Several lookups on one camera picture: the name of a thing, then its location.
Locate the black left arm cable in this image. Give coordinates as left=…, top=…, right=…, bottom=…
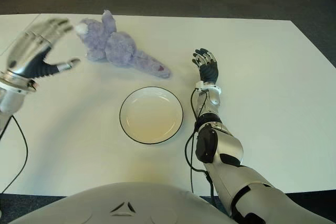
left=0, top=115, right=29, bottom=193

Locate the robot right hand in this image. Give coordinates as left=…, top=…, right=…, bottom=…
left=191, top=48, right=219, bottom=83

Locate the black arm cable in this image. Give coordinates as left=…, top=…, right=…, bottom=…
left=0, top=115, right=29, bottom=193
left=185, top=89, right=218, bottom=204

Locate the purple plush bunny doll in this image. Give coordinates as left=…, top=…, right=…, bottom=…
left=75, top=10, right=173, bottom=79

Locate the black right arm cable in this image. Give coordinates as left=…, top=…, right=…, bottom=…
left=185, top=89, right=218, bottom=204

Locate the white plate with black rim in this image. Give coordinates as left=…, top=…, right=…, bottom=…
left=119, top=86, right=184, bottom=145

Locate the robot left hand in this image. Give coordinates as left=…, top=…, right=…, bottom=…
left=5, top=18, right=81, bottom=79

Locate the silver robot torso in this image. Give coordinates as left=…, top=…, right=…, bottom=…
left=9, top=182, right=237, bottom=224

